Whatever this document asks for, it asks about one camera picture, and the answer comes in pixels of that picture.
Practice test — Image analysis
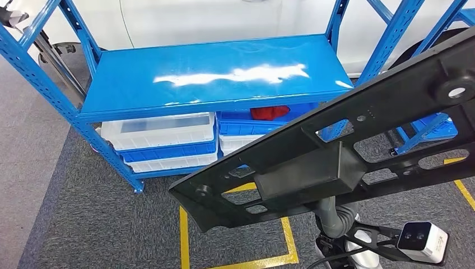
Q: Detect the blue steel shelf rack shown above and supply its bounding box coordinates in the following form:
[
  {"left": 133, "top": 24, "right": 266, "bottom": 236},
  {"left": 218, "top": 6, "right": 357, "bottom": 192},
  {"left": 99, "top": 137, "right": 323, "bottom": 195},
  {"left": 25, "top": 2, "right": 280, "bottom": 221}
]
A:
[{"left": 0, "top": 0, "right": 475, "bottom": 194}]

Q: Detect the red cloth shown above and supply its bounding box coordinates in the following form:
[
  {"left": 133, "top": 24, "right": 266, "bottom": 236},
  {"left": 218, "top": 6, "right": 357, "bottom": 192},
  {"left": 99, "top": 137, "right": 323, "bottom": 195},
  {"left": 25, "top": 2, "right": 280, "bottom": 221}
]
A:
[{"left": 250, "top": 105, "right": 291, "bottom": 122}]

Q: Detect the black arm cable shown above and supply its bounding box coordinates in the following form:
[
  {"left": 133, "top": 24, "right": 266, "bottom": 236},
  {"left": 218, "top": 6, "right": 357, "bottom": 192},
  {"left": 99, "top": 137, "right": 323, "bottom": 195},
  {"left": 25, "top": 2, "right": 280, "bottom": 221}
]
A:
[{"left": 306, "top": 247, "right": 357, "bottom": 269}]

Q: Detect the white plastic bin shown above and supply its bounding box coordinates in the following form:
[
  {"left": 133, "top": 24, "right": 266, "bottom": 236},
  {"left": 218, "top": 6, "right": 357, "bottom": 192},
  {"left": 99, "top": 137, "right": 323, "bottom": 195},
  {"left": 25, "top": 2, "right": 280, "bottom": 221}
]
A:
[{"left": 218, "top": 133, "right": 266, "bottom": 157}]

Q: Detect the shallow blue plastic tray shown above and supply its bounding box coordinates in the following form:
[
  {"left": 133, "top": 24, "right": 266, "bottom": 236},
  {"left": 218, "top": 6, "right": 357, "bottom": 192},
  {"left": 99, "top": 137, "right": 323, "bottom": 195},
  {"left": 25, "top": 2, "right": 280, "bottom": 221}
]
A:
[{"left": 117, "top": 139, "right": 218, "bottom": 163}]

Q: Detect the dark metal stand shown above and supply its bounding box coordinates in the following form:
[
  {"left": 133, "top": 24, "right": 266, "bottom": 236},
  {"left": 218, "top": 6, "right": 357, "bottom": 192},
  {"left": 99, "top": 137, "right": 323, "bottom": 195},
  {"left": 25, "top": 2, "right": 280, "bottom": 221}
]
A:
[{"left": 0, "top": 7, "right": 88, "bottom": 106}]

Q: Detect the black plastic plate bracket part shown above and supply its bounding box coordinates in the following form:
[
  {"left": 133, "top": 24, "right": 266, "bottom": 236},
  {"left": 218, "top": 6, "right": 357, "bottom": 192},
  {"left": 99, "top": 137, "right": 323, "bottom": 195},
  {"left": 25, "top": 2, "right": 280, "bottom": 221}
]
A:
[{"left": 167, "top": 26, "right": 475, "bottom": 234}]

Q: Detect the blue wheeled shelf rack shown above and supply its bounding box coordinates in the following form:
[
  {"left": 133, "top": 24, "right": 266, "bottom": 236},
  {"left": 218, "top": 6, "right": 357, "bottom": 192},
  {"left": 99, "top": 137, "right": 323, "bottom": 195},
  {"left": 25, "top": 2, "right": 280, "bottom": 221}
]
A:
[{"left": 389, "top": 111, "right": 459, "bottom": 156}]

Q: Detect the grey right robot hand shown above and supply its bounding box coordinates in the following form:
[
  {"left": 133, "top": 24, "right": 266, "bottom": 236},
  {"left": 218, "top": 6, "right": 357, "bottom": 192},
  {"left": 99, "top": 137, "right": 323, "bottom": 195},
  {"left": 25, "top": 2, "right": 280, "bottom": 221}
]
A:
[{"left": 313, "top": 196, "right": 361, "bottom": 239}]

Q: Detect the large blue plastic bin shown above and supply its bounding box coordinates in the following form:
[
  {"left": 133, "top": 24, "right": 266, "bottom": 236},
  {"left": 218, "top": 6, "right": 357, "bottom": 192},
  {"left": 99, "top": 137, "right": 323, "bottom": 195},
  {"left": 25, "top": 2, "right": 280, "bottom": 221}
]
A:
[{"left": 411, "top": 113, "right": 459, "bottom": 141}]

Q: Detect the yellow floor tape square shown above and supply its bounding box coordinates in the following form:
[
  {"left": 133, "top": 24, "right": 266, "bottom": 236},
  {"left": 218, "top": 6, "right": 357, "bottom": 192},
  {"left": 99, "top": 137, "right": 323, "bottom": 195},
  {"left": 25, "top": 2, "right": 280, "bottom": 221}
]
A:
[
  {"left": 179, "top": 182, "right": 300, "bottom": 269},
  {"left": 443, "top": 156, "right": 475, "bottom": 212}
]

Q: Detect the white car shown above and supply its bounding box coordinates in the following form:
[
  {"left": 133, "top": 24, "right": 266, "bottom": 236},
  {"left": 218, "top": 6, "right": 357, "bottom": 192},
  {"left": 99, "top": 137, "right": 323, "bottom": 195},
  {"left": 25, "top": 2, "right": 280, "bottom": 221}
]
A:
[{"left": 0, "top": 0, "right": 475, "bottom": 78}]

